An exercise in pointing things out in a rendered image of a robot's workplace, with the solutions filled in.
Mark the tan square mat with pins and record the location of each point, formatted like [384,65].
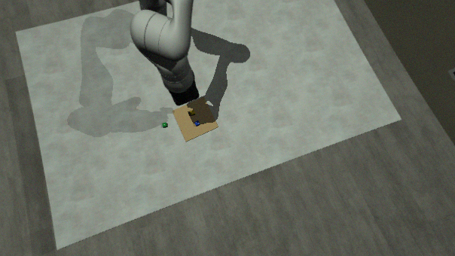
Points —
[186,122]

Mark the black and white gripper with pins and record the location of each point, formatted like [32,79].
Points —
[182,91]

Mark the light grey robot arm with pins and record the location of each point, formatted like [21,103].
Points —
[164,41]

